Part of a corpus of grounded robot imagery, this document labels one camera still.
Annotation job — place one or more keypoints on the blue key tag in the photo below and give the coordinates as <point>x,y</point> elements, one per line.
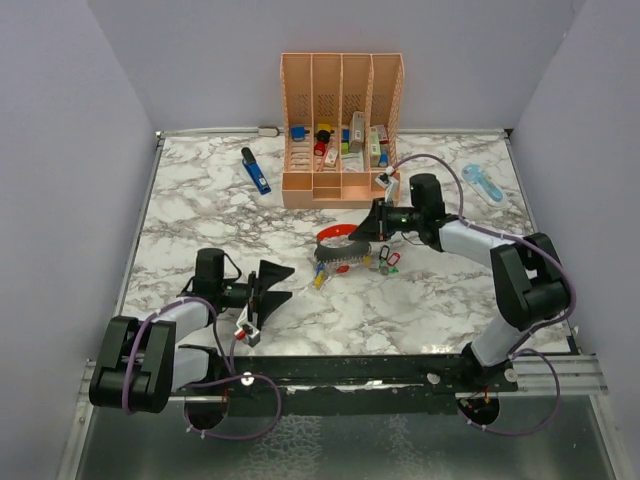
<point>320,276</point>

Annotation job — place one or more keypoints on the peach desk organizer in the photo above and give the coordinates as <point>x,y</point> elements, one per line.
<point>329,88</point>

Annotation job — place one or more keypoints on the black key tag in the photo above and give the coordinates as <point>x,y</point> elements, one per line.
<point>384,253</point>

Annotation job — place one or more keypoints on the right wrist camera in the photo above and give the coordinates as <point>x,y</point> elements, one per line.
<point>389,183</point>

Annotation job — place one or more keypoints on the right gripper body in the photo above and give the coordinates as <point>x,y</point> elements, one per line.
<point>386,220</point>

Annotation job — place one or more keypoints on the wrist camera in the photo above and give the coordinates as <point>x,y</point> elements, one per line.
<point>247,330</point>
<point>389,183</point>

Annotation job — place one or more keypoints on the blue cube in organizer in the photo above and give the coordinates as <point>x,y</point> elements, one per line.
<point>298,133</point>

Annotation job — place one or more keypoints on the blue stapler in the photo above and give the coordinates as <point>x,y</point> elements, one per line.
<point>254,171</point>

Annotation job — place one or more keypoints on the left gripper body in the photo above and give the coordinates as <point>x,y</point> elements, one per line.
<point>253,291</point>

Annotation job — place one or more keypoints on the blue blister pack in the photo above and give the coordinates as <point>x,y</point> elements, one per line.
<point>482,183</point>

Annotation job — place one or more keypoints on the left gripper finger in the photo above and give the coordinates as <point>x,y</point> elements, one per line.
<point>269,274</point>
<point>269,303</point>

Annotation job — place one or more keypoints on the white plug at wall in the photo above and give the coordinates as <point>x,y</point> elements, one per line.
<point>268,131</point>

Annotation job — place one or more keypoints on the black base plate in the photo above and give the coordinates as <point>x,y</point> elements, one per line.
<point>351,385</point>

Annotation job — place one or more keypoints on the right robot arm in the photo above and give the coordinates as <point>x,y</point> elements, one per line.
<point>532,290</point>

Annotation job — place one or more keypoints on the white red box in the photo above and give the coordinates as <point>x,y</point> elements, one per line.
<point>378,146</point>

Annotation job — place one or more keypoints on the aluminium rail frame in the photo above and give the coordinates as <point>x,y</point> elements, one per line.
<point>288,317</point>

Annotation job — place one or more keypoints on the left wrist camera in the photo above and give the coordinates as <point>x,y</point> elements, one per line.
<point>247,330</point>

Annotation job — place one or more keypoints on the metal key holder red handle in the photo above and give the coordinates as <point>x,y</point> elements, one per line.
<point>333,246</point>

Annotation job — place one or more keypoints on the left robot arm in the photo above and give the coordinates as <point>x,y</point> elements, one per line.
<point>141,362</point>

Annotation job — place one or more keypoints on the grey green box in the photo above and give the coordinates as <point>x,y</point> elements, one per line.
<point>356,132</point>

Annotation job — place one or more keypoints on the black red bottle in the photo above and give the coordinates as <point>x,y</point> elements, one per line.
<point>323,138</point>

